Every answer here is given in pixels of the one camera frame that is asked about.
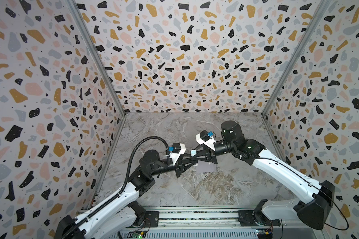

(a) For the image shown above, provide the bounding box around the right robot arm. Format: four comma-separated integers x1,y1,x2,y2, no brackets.
195,120,335,230

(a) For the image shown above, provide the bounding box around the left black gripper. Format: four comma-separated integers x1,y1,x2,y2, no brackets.
149,157,196,178

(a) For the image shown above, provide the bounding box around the black corrugated cable conduit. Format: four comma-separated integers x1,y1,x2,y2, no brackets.
59,135,170,239

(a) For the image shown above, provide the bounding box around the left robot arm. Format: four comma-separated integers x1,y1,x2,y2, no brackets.
54,147,202,239

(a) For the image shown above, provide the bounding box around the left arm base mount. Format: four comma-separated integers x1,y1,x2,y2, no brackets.
132,211,160,228

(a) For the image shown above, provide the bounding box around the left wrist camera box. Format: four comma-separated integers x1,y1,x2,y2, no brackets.
167,143,186,166

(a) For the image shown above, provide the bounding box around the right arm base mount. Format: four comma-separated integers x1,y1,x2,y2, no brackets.
238,210,281,227

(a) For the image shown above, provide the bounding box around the blue white glue stick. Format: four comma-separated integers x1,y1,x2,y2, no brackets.
190,149,197,156

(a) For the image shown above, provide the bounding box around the pale lilac envelope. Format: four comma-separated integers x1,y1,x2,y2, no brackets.
196,161,216,173

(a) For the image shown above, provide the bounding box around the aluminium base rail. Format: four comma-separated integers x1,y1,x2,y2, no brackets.
106,206,329,239

